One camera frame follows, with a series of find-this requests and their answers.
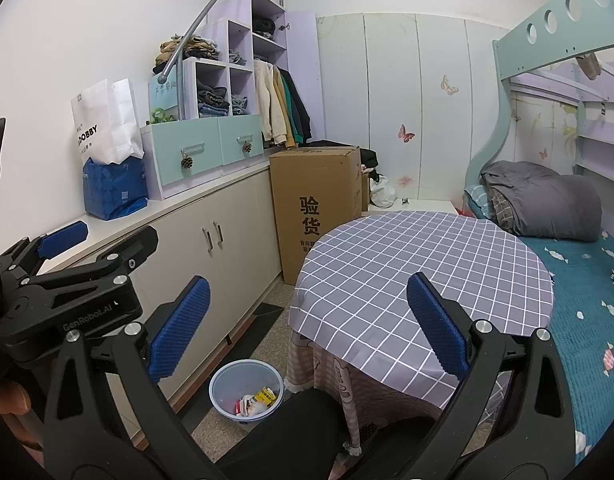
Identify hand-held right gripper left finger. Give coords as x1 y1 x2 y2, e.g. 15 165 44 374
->
42 275 211 480

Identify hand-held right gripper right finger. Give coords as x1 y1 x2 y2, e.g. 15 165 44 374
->
406 272 578 480

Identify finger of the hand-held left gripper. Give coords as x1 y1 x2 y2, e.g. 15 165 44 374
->
23 225 159 302
0 220 89 286

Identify blue plastic waste bin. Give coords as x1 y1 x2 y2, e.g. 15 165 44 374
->
208 360 284 426

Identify person's left hand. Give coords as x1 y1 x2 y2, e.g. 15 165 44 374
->
0 379 33 443

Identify blue patterned bag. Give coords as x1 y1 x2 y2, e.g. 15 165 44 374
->
83 156 149 222

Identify grey checked tablecloth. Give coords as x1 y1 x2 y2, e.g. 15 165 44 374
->
289 210 555 411

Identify teal drawer unit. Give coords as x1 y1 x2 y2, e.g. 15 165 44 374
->
140 114 265 201

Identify white crumpled wrapper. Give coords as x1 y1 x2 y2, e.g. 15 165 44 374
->
237 394 263 417

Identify beige low cabinet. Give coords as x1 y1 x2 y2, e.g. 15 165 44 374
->
0 160 285 411

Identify pink fringed table cover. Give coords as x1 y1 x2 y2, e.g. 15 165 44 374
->
284 327 512 456

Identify white low platform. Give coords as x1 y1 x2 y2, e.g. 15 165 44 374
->
367 199 460 218

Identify white paper bag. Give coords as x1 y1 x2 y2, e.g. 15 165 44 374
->
70 78 144 165

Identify teal striped pillow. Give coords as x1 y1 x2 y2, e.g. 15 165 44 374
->
463 184 492 218

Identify grey plaid pillow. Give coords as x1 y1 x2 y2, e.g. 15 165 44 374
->
489 187 522 235

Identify green plastic ornament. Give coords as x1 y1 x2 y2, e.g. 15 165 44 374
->
146 107 178 126

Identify person's black trousers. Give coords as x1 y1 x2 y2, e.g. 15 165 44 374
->
214 387 440 480

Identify white plastic bag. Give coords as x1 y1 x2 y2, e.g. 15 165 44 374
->
369 175 398 209

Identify teal candy print bedsheet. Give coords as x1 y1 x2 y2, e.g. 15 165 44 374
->
522 230 614 471

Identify pale blue paper sign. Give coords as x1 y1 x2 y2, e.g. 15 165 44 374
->
148 72 180 113

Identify grey duvet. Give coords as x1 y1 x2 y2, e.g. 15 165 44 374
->
481 161 602 243

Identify folded dark jeans stack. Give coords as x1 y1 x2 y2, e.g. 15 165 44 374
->
196 82 230 118

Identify grey metal handrail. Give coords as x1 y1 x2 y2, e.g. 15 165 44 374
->
156 0 288 121

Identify tall cardboard box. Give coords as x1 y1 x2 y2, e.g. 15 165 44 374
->
268 146 363 286

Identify tan hanging garment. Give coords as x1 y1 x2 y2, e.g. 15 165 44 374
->
271 65 294 150

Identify cream hanging jacket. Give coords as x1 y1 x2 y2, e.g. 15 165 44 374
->
253 60 283 146

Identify pile of brown clothes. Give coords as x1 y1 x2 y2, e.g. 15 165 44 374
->
152 34 220 75

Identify dark hanging coat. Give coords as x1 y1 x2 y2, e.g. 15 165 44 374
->
279 67 313 142

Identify lavender bed shelf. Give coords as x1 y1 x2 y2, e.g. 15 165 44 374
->
574 100 614 186

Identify lavender cubby shelf unit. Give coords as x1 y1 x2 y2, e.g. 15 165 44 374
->
177 0 318 146

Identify pale panelled wardrobe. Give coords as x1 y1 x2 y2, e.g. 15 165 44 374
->
314 12 508 203

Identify brown hanging pouch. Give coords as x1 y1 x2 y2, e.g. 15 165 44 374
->
574 54 602 81

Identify teal bunk bed frame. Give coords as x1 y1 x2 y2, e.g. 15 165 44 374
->
464 0 614 471

